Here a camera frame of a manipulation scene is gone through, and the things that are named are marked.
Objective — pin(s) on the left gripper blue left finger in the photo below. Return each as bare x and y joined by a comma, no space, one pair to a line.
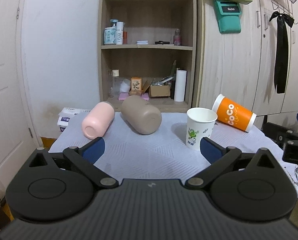
84,158

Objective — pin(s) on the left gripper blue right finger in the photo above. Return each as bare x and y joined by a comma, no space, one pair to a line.
222,160

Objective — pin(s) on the white floral paper cup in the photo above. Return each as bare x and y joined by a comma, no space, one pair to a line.
200,123

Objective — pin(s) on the pink cylindrical cup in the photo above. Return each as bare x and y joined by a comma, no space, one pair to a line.
98,120

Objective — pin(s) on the orange coco paper cup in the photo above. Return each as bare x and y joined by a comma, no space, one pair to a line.
233,114

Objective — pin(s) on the taupe cylindrical cup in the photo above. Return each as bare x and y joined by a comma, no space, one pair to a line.
144,117

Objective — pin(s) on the white small cup on shelf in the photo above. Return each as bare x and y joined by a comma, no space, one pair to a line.
125,86

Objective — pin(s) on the white purple tissue pack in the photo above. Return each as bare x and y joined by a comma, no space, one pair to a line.
66,114

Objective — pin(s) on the grey patterned table cloth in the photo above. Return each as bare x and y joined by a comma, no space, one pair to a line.
163,154

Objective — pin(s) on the black ribbon bow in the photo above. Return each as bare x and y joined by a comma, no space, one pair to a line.
282,51

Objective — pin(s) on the white panel door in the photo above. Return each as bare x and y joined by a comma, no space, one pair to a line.
16,142

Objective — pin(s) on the white paper towel roll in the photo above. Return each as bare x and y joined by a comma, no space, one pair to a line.
180,85

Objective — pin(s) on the clear bottle cream cap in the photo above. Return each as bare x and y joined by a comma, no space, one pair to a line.
115,88

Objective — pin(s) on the small floral tan box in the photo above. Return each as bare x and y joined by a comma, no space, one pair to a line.
136,86

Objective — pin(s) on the small brown cardboard box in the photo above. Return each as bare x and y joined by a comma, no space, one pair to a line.
155,91

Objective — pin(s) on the light wood wardrobe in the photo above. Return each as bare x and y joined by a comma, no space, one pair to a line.
241,66

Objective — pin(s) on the teal label white bottle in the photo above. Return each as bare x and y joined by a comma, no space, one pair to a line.
109,35

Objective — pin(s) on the small pink bottle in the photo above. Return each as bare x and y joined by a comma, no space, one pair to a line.
177,38

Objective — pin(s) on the flat white tin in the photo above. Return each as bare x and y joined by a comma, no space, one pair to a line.
142,42

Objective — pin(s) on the black flat item on shelf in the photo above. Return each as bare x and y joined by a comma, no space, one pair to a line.
162,42

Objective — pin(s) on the wooden open shelf unit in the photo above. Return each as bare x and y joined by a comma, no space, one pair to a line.
152,20

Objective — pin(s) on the white tube bottle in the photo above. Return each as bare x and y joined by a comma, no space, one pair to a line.
119,33

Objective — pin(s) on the teal redmi pouch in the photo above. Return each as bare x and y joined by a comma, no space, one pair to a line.
228,16

